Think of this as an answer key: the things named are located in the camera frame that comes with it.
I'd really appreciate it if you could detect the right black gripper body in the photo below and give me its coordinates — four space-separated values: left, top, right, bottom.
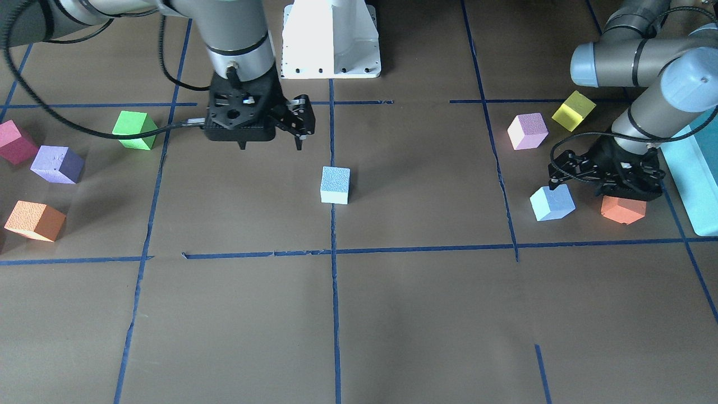
210 67 316 137

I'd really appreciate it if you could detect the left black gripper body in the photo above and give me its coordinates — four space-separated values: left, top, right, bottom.
549 135 660 190

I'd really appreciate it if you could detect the light blue block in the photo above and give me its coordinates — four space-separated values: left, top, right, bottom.
529 184 576 222
320 166 351 205

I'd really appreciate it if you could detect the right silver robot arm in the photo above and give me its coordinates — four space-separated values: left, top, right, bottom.
2 1 315 149

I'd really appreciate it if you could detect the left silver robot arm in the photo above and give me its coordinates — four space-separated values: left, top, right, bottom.
548 1 717 200

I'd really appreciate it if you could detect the orange foam block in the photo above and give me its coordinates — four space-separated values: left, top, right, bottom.
601 195 648 224
4 200 66 241

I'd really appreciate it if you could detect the yellow foam block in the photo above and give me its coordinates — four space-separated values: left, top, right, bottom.
551 90 596 131

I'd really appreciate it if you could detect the teal plastic bin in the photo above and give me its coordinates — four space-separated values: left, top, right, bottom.
661 118 717 236

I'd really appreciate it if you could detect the pink foam block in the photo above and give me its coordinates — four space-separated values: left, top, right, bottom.
507 113 549 150

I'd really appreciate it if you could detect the green foam block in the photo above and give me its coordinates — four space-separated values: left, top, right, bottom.
111 111 158 150

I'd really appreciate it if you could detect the purple foam block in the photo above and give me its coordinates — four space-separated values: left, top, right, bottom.
30 145 85 184

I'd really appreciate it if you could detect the near pink-red foam block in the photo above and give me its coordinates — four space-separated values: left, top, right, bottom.
1 120 39 166

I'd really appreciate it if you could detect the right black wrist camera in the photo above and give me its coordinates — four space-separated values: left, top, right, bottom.
203 79 276 143

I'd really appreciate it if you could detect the white camera pole with base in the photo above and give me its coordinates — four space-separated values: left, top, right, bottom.
280 1 382 80

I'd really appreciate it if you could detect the black camera cable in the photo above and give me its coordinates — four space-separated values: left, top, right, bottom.
550 6 718 183
3 0 209 140

